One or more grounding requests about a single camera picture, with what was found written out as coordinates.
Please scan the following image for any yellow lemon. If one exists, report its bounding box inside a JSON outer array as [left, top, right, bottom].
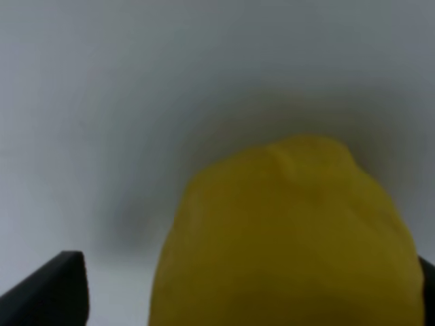
[[148, 136, 424, 325]]

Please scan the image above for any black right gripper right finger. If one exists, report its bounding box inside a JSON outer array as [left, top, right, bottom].
[[419, 257, 435, 326]]

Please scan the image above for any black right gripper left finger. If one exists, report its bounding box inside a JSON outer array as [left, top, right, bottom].
[[1, 251, 90, 326]]

